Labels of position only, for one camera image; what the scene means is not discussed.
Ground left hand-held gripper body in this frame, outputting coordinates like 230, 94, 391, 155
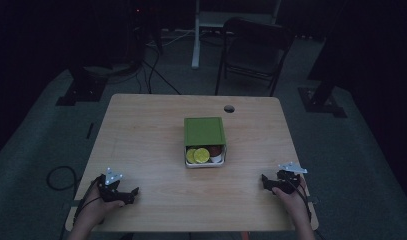
96, 167, 136, 205

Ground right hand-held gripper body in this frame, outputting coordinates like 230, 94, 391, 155
270, 161, 308, 195

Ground brown and white toy food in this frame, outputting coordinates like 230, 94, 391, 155
207, 145, 224, 164

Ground white container box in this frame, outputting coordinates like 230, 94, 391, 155
184, 143, 228, 169

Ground green box lid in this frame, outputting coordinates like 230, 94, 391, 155
183, 116, 227, 147

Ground person's right hand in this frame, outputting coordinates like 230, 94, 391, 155
271, 175, 309, 219

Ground person's left hand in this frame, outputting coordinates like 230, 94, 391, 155
74, 179, 126, 228

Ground large yellow lemon slice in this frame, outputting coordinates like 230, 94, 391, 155
193, 147, 211, 165

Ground black stand base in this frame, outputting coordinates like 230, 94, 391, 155
55, 65, 109, 107
297, 86, 348, 119

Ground black folding chair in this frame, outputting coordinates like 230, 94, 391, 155
214, 17, 296, 98

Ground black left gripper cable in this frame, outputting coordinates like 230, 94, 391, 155
59, 179, 104, 240

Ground black floor cables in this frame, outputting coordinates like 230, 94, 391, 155
136, 43, 183, 96

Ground white floor cable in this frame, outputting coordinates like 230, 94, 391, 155
145, 29, 196, 48

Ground white metal stand frame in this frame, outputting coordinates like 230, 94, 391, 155
190, 0, 283, 70

